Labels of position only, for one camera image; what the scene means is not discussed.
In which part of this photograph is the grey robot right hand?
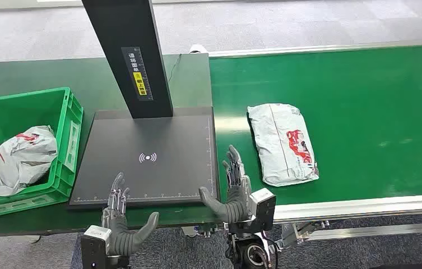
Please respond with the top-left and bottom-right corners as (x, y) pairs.
(198, 145), (253, 225)

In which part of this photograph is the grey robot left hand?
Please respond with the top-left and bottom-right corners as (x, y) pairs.
(101, 171), (160, 257)

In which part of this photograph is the grey mailer bag red print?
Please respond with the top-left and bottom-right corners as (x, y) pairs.
(247, 103), (320, 188)

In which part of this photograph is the green conveyor belt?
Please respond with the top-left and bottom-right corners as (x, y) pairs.
(208, 44), (422, 206)

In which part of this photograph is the green plastic crate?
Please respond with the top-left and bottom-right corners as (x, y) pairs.
(0, 87), (84, 221)

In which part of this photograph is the crumpled grey mailer bag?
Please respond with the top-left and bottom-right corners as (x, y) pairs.
(0, 125), (59, 197)

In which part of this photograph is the ruler label with yellow tag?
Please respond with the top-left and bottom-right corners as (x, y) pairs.
(120, 46), (155, 102)

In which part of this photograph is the black scanner column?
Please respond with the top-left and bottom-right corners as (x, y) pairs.
(81, 0), (175, 120)

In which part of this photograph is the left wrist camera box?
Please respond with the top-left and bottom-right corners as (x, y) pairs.
(80, 225), (113, 269)

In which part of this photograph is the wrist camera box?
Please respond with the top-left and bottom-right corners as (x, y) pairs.
(80, 225), (113, 269)
(249, 188), (277, 233)

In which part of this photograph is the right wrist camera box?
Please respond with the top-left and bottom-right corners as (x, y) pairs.
(249, 188), (277, 233)

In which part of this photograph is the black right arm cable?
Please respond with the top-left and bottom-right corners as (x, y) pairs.
(261, 230), (280, 269)

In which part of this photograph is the black scanner base plate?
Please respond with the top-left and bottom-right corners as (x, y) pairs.
(67, 106), (221, 211)

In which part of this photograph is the aluminium conveyor frame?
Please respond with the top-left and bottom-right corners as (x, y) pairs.
(207, 39), (422, 249)

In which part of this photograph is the thin black table cable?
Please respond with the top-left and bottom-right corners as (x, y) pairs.
(168, 54), (182, 83)

